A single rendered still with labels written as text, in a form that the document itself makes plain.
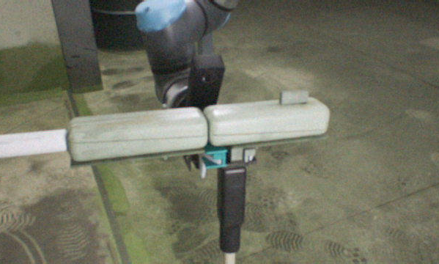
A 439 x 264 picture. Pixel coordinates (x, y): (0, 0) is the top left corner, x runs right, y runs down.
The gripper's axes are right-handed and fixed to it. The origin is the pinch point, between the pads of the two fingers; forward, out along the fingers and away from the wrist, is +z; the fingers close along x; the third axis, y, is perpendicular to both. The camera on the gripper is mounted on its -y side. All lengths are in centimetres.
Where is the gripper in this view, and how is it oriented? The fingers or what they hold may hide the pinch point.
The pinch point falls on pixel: (231, 149)
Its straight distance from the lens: 48.4
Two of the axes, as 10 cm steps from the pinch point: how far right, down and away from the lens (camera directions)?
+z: 2.8, 3.8, -8.8
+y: -0.2, 9.2, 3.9
